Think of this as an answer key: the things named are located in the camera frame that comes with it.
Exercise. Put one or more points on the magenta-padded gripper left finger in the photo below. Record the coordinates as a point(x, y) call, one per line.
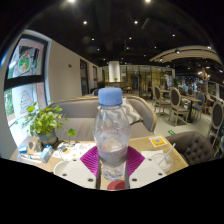
point(80, 171)

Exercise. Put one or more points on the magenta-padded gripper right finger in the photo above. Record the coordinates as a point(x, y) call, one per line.
point(146, 170)

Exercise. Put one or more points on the clear blue-capped water bottle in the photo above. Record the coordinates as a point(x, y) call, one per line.
point(111, 133)

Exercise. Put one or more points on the white paper napkin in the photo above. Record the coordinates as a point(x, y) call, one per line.
point(148, 153)

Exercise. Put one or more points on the printed paper menu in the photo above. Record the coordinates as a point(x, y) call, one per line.
point(76, 150)

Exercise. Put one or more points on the yellow square table card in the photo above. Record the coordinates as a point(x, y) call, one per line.
point(157, 141)

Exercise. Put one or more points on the flat round red coaster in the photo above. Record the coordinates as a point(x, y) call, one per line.
point(116, 186)

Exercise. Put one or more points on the small blue white carton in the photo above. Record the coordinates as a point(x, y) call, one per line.
point(46, 154)

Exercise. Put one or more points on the grey tufted armchair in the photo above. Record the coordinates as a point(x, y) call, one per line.
point(193, 148)

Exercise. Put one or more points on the grey upholstered sofa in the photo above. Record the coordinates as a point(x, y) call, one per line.
point(80, 113)

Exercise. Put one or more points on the potted green plant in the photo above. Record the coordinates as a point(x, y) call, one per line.
point(45, 121)

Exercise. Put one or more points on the group of dining chairs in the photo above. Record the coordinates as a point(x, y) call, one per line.
point(176, 103)

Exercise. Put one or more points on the white round pillar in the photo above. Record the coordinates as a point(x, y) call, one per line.
point(114, 71)

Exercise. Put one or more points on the framed window poster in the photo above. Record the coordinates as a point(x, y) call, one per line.
point(28, 58)

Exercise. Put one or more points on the group of ceiling lights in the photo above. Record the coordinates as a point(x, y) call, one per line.
point(85, 22)

